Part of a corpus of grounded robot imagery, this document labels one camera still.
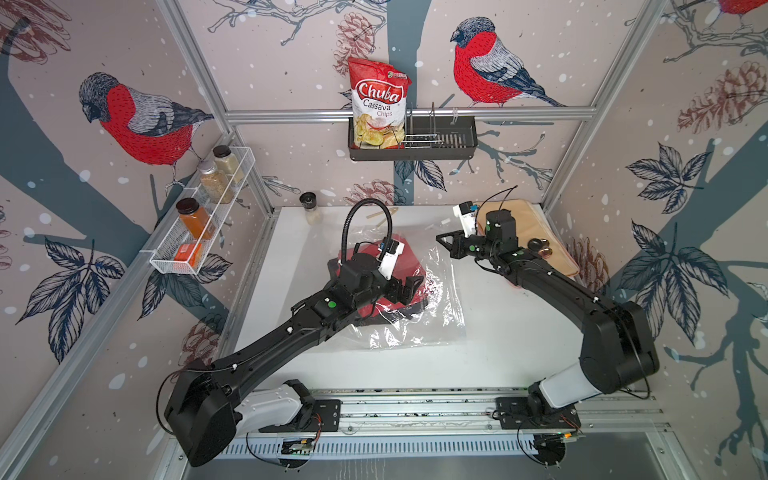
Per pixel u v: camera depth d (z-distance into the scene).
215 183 0.75
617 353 0.43
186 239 0.72
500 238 0.66
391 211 1.21
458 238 0.73
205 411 0.38
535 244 1.07
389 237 0.62
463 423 0.73
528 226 1.13
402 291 0.67
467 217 0.76
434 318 0.81
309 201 1.09
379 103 0.78
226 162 0.80
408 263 0.86
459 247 0.74
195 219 0.66
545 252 1.04
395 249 0.66
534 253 0.63
